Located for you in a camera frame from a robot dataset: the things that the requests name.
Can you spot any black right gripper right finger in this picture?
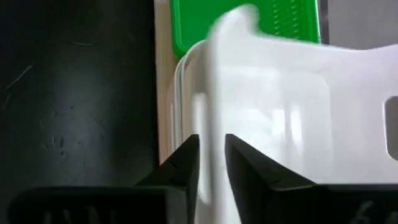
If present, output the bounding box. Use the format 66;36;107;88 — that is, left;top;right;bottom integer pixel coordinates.
224;133;318;224

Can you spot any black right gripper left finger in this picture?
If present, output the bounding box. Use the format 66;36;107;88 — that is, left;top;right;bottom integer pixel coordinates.
136;133;200;224

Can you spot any white plastic bin with handles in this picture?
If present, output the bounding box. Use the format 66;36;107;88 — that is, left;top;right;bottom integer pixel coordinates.
174;39;210;206
198;3;398;224
164;58;180;159

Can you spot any green slotted plastic basket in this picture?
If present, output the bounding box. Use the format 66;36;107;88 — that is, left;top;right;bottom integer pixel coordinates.
170;0;322;60

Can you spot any light wooden shelf board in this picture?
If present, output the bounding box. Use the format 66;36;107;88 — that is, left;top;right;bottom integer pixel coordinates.
154;0;182;166

